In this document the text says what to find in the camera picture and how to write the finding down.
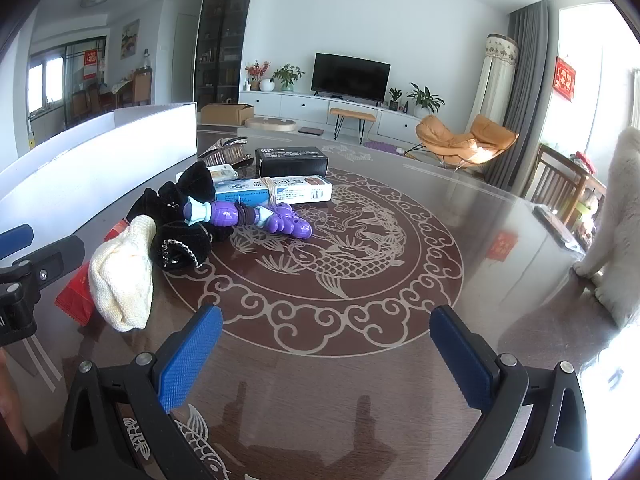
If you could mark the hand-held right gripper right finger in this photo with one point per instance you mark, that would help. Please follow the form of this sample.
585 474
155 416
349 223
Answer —
462 355

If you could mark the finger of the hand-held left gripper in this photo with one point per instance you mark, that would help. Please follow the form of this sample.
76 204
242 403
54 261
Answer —
15 241
55 260

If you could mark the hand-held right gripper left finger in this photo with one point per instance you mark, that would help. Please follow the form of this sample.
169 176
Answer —
192 350

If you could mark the red packet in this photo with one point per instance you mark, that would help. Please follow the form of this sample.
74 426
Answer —
75 295

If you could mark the cream knit cloth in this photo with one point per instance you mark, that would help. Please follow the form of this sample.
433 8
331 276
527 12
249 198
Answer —
122 275

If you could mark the black velvet bow hair band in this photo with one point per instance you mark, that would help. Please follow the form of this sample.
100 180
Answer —
170 200

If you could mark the purple toy wand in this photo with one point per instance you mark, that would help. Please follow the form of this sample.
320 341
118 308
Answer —
225 215

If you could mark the small white box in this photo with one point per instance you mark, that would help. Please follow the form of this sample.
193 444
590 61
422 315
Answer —
222 172

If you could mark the blue white ointment box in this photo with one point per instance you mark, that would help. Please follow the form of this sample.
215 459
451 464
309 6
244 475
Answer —
300 190

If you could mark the brown patterned glass desktop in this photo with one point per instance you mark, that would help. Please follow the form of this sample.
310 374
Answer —
350 370

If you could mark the white board panel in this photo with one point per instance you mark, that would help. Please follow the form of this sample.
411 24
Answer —
100 160

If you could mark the red paper under glass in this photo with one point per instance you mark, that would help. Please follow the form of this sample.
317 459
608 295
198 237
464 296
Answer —
500 247

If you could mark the black remote control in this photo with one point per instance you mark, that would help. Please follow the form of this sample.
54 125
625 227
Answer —
557 227

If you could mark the red window poster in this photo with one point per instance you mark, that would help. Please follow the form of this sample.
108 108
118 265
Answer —
90 64

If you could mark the black cardboard box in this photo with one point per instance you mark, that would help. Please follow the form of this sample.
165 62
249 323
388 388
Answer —
290 162

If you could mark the orange lounge chair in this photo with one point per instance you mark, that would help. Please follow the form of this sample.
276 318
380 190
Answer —
480 140

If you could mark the white cat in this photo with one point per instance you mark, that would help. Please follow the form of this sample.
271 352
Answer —
622 210

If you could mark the brown cardboard box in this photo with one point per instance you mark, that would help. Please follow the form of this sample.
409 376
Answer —
225 114

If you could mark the purple mat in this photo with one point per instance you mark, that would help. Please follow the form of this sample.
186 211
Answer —
380 146

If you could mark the dark flat board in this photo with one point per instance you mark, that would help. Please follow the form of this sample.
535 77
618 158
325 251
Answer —
312 131

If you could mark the large leafy potted plant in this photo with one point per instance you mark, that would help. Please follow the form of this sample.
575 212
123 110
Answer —
425 99

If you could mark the small potted plant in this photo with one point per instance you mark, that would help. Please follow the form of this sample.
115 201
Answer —
395 100

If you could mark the white television cabinet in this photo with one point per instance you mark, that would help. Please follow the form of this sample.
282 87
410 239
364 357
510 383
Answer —
300 107

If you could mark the orange bench with black legs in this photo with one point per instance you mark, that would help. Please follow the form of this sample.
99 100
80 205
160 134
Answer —
352 112

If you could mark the red flowers in white vase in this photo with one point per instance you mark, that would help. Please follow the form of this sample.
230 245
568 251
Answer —
257 77

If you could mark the covered standing air conditioner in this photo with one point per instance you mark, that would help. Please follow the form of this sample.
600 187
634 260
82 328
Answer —
495 80

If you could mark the grey curtain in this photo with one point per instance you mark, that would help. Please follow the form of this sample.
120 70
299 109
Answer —
525 85

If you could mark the dark glass display cabinet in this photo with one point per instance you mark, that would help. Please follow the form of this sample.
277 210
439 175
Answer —
225 35

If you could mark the green potted plant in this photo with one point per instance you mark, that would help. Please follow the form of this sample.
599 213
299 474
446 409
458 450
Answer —
287 77

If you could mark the black television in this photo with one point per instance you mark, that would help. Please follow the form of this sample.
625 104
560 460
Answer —
350 75

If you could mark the wall painting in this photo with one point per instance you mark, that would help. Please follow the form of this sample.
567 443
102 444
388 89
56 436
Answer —
130 37

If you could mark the red wall decoration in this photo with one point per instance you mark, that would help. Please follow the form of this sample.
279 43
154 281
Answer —
565 79

